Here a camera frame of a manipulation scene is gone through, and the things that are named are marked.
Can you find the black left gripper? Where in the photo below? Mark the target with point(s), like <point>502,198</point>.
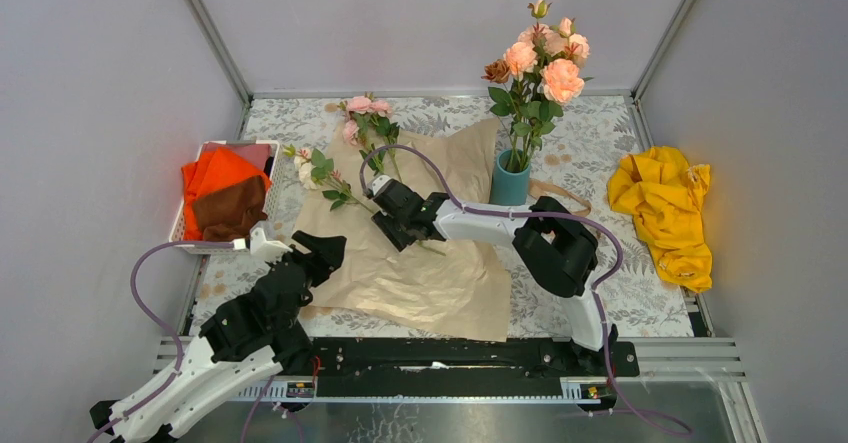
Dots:
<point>327,254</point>

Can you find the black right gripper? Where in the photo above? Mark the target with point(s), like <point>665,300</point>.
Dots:
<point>385,223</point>

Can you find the cream rose stem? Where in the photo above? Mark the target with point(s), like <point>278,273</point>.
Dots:
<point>317,172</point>

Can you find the peach kraft wrapping paper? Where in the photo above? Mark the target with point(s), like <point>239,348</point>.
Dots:
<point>465,294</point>

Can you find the brown paper ribbon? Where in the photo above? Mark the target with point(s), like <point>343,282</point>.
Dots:
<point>538,189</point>

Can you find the peach rose stem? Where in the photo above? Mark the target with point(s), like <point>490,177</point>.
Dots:
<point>521,58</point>

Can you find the pink bud rose stem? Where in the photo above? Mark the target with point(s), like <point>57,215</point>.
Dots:
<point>555,80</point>

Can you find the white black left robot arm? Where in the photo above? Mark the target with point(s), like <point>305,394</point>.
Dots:
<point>187,389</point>

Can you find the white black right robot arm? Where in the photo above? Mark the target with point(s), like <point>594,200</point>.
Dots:
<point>559,252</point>

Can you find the teal cylindrical vase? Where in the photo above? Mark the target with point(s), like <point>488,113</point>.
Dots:
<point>510,180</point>

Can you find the white plastic basket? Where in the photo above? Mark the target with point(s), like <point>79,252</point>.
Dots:
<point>182,228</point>

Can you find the brown cloth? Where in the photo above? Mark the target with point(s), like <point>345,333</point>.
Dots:
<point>230,213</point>

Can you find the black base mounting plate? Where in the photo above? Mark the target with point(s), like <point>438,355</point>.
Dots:
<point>426,368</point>

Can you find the pink cloth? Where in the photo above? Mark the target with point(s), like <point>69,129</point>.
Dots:
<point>258,154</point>

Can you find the orange cloth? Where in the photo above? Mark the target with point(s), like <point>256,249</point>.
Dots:
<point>210,172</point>

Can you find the yellow crumpled cloth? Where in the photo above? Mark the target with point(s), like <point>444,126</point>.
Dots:
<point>665,195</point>

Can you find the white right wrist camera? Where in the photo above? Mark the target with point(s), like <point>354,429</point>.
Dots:
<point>377,185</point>

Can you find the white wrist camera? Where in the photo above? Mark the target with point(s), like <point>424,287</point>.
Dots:
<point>261,247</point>
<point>377,185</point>

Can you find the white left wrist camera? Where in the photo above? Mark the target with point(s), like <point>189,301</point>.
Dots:
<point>261,247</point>

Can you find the aluminium frame rail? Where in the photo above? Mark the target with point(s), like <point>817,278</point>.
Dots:
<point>218,47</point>

